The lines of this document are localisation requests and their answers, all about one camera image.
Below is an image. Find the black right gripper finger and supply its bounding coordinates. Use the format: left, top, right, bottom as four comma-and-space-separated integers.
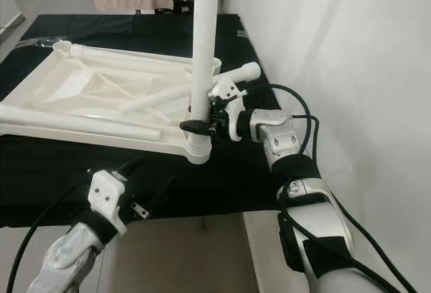
179, 119, 218, 136

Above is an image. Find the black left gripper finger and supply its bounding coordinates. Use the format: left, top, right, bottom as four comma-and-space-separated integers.
148, 174, 178, 206
115, 154, 149, 174

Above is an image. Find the white plastic children table top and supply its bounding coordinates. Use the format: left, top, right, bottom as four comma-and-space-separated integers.
0, 39, 223, 166

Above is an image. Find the black tablecloth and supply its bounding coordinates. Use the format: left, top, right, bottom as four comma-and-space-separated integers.
0, 13, 294, 228

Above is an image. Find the black round stool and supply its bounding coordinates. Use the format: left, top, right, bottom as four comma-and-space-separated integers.
165, 0, 203, 14

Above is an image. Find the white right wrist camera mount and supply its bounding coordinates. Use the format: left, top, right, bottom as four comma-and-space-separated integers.
209, 77, 246, 142

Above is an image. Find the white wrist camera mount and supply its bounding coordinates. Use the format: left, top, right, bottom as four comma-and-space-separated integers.
209, 77, 246, 142
89, 170, 130, 236

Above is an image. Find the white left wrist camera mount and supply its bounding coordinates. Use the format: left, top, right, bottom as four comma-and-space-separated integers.
89, 170, 130, 236

